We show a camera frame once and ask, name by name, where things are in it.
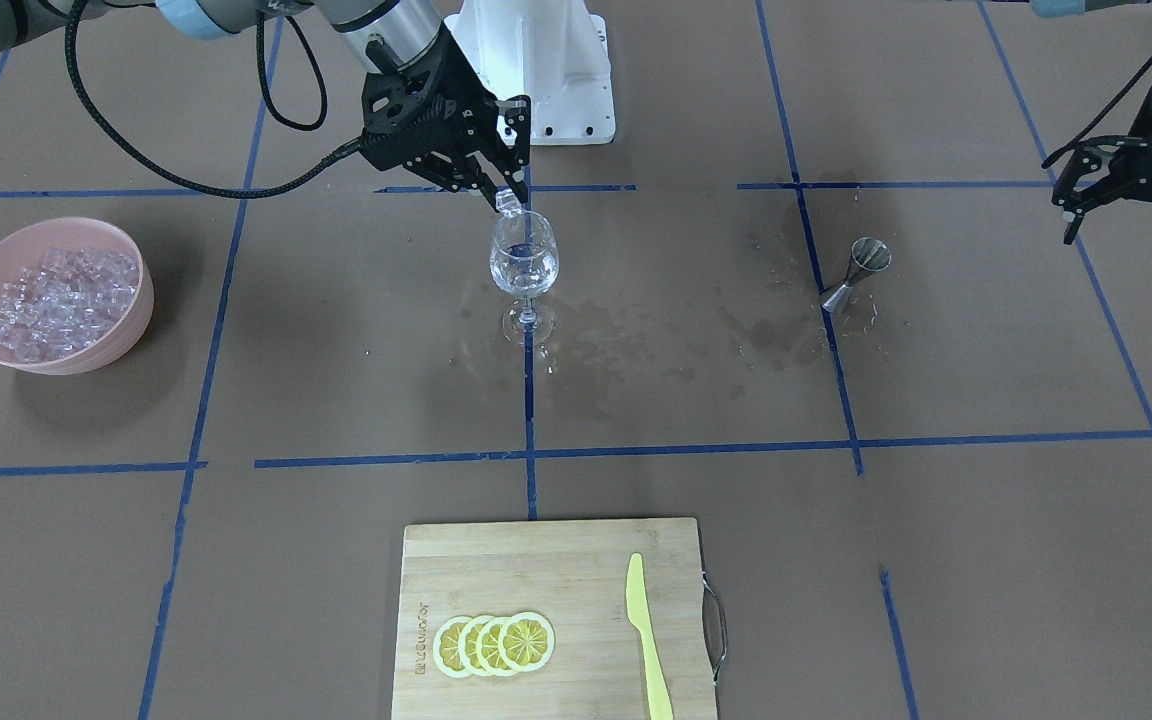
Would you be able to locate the yellow plastic knife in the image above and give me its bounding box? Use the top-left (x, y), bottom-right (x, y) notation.
top-left (623, 552), bottom-right (675, 719)

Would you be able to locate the steel cocktail jigger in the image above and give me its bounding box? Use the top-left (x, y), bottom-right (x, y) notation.
top-left (820, 236), bottom-right (892, 314)

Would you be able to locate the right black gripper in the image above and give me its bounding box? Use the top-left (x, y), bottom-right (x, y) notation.
top-left (361, 29), bottom-right (532, 213)

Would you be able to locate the clear wine glass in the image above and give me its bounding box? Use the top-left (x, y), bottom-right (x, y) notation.
top-left (488, 210), bottom-right (559, 346)

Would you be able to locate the bamboo cutting board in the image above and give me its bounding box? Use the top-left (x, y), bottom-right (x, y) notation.
top-left (391, 518), bottom-right (721, 719)

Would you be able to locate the clear ice cube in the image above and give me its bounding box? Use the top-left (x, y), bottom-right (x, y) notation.
top-left (494, 190), bottom-right (525, 219)

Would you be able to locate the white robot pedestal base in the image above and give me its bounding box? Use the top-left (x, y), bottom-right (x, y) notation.
top-left (444, 1), bottom-right (617, 147)

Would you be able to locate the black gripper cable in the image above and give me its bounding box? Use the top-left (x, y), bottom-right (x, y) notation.
top-left (65, 0), bottom-right (367, 199)

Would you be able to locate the pink bowl of ice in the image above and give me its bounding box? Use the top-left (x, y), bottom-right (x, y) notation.
top-left (0, 217), bottom-right (156, 376)

